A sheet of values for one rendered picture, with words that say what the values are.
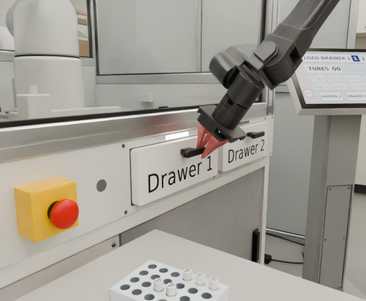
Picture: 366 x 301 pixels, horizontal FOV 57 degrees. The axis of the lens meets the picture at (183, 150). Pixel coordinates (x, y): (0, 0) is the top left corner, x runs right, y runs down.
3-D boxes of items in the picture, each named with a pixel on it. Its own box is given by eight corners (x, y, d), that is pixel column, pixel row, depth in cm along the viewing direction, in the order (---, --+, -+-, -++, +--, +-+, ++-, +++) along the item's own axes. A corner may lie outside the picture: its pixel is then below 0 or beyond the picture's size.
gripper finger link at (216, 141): (196, 141, 79) (217, 110, 74) (217, 162, 76) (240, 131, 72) (179, 145, 73) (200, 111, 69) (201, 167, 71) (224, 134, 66)
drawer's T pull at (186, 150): (207, 153, 74) (207, 146, 74) (186, 158, 68) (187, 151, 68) (194, 150, 76) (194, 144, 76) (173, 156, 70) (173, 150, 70)
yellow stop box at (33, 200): (82, 227, 49) (79, 180, 48) (36, 246, 44) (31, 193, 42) (62, 219, 52) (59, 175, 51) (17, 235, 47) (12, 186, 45)
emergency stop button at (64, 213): (82, 224, 46) (81, 197, 46) (57, 235, 43) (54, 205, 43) (69, 219, 48) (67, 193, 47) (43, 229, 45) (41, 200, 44)
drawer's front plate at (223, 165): (267, 154, 111) (268, 122, 109) (222, 172, 88) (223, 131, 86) (262, 154, 112) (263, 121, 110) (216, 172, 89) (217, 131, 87)
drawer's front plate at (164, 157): (217, 175, 86) (218, 132, 84) (138, 207, 63) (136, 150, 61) (212, 174, 87) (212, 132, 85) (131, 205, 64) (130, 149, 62)
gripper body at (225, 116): (210, 111, 75) (228, 84, 71) (243, 141, 71) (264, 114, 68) (194, 113, 70) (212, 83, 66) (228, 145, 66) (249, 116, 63)
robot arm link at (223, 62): (280, 46, 59) (293, 71, 66) (244, 17, 66) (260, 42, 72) (229, 93, 62) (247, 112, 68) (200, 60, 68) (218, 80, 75)
